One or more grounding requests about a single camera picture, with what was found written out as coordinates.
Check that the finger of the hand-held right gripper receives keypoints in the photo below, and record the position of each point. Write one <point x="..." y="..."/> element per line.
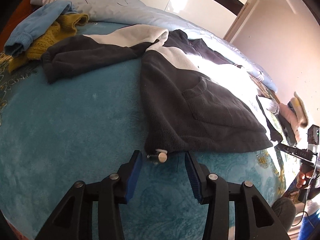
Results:
<point x="283" y="148"/>
<point x="288" y="130"/>

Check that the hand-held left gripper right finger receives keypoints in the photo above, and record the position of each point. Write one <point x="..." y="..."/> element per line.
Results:
<point x="193" y="182"/>

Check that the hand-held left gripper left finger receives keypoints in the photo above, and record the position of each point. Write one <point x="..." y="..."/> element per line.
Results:
<point x="132" y="182"/>

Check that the dark grey and white fleece jacket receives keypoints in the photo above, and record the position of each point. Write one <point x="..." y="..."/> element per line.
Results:
<point x="200" y="110"/>

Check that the person's right hand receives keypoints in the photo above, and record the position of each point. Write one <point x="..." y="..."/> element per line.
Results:
<point x="303" y="177"/>

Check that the pink cloth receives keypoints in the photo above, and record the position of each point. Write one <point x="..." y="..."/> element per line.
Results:
<point x="287" y="111"/>

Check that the person's grey trouser leg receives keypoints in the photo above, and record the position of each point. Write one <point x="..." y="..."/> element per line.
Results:
<point x="283" y="211"/>

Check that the blue cloth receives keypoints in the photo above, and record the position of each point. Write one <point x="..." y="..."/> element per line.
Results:
<point x="308" y="223"/>

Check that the teal floral plush blanket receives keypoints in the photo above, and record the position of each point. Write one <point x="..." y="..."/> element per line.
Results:
<point x="75" y="117"/>

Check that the white wardrobe with black stripe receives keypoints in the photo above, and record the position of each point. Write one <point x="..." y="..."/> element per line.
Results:
<point x="200" y="5"/>

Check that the mustard knitted sweater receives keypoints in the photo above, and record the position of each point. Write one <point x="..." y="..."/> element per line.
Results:
<point x="47" y="38"/>

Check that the light blue floral quilt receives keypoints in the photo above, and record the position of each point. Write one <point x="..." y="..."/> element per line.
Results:
<point x="125" y="5"/>

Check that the light blue sweatshirt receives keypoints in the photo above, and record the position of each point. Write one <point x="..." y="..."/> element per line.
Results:
<point x="32" y="27"/>

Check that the wooden door frame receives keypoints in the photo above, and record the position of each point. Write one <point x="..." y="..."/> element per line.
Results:
<point x="238" y="17"/>

